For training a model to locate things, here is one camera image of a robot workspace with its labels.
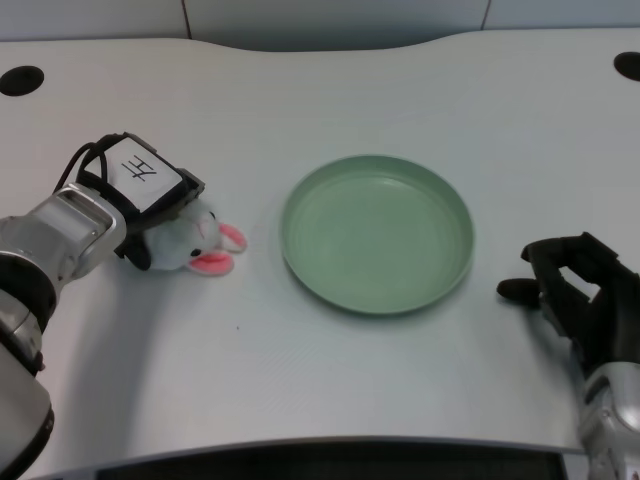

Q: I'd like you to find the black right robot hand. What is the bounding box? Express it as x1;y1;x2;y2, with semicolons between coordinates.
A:
496;231;640;374

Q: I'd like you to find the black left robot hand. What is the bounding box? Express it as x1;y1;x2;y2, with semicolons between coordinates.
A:
74;131;207;272

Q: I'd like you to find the white plush rabbit doll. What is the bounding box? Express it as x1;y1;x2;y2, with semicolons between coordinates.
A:
142;198;249;278

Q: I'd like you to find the green round plate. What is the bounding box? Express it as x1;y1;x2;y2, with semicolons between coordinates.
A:
278;154;475;317

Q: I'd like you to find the black robot torso panel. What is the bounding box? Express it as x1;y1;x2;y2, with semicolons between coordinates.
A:
94;449;569;480

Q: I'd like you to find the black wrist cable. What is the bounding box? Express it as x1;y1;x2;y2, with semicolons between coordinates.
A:
53;141;126;191

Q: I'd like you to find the black table cable grommet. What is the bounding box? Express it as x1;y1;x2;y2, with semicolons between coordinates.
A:
0;65;45;97
613;51;640;81

